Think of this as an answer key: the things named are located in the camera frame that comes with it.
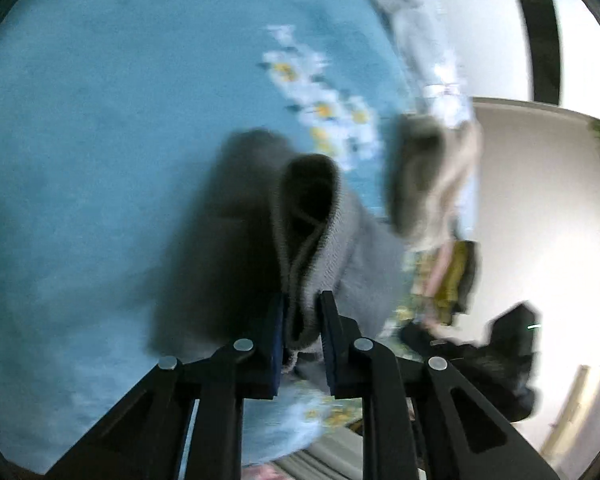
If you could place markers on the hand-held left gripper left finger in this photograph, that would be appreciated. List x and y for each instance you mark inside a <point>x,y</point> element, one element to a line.
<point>275,345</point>

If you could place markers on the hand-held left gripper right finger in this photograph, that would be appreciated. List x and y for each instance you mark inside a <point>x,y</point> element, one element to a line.
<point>328,345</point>

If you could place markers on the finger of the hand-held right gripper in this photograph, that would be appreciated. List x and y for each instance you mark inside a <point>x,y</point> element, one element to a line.
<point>422,337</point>

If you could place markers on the grey knit garment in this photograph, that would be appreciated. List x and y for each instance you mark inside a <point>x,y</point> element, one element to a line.
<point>230,250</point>

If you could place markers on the pink garment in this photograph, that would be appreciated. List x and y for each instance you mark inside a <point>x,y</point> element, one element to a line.
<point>439,280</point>

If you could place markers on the yellow-green garment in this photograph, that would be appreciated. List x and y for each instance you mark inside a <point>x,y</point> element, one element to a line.
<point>457,275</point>

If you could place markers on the light wooden board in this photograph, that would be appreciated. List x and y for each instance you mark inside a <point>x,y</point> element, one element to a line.
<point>575,405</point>

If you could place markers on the beige fuzzy sweater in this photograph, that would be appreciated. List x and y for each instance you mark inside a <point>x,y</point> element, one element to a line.
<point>425,180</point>

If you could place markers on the teal floral blanket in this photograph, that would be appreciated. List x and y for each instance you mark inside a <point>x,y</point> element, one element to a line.
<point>105,135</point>

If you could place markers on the blue-grey floral duvet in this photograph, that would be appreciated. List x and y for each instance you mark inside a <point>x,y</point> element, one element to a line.
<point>410,20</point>

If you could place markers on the black door frame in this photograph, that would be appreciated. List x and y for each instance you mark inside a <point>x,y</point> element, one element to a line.
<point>540,30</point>

